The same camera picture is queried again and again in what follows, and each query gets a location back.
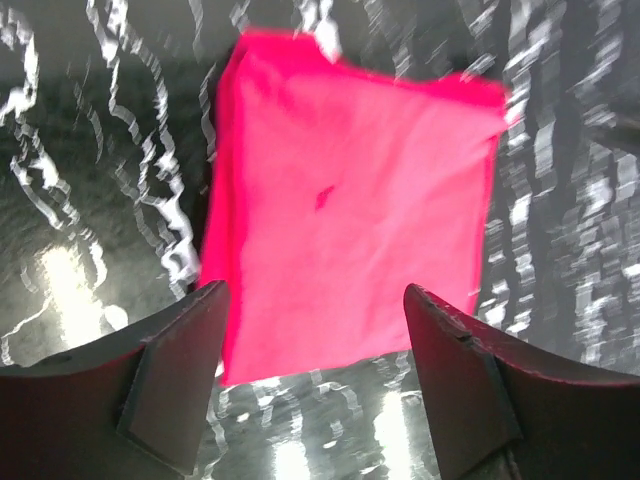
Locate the pink t shirt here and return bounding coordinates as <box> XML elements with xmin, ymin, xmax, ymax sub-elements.
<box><xmin>200</xmin><ymin>30</ymin><xmax>508</xmax><ymax>386</ymax></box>

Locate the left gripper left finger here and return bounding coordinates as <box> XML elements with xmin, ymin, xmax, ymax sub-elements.
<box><xmin>1</xmin><ymin>281</ymin><xmax>230</xmax><ymax>479</ymax></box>

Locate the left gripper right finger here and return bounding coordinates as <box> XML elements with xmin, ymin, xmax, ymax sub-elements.
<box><xmin>404</xmin><ymin>284</ymin><xmax>639</xmax><ymax>479</ymax></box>

